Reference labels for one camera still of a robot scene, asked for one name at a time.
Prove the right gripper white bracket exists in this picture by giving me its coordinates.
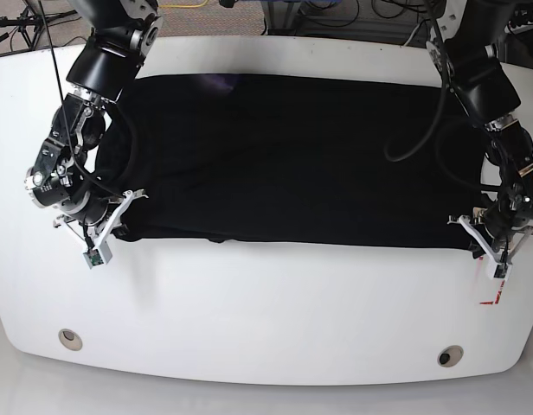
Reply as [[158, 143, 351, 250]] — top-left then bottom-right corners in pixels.
[[53, 189, 148, 269]]

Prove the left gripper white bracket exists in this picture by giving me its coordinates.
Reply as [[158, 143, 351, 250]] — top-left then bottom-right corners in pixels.
[[447, 207, 533, 281]]

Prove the black graphic T-shirt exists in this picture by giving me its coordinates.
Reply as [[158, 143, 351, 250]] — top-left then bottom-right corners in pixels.
[[95, 74, 485, 250]]

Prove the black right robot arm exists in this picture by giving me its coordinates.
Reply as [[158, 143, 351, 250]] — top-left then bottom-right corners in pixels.
[[24, 1, 163, 268]]

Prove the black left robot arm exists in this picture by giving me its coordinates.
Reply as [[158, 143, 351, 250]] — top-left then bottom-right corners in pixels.
[[424, 1, 533, 280]]

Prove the red tape rectangle marking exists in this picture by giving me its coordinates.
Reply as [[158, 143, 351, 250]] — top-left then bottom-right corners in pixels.
[[472, 255, 506, 306]]

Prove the right table grommet hole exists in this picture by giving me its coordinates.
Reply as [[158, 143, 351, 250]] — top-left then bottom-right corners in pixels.
[[437, 345, 464, 368]]

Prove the table grommet hole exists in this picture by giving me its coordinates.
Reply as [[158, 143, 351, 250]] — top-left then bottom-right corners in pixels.
[[437, 345, 464, 368], [58, 329, 83, 352]]

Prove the left table grommet hole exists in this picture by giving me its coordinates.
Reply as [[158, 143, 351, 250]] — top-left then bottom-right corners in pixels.
[[58, 329, 83, 352]]

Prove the white power strip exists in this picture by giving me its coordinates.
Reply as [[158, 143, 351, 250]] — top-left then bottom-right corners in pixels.
[[505, 10, 533, 34]]

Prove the black tripod stand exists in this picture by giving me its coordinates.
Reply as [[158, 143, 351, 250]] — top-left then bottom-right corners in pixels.
[[0, 1, 79, 52]]

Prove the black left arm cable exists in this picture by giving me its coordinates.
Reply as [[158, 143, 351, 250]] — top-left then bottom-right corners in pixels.
[[383, 0, 501, 195]]

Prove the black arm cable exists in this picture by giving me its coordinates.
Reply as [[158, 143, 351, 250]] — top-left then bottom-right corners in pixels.
[[383, 0, 501, 195], [36, 0, 140, 204]]

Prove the white cable on floor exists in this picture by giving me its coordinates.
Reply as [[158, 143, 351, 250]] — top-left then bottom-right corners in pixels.
[[402, 20, 423, 48]]

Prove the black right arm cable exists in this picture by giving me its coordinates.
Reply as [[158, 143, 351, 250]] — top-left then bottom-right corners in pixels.
[[36, 0, 140, 204]]

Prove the yellow cable on floor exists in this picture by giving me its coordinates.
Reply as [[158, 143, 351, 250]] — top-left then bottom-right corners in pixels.
[[160, 0, 209, 10]]

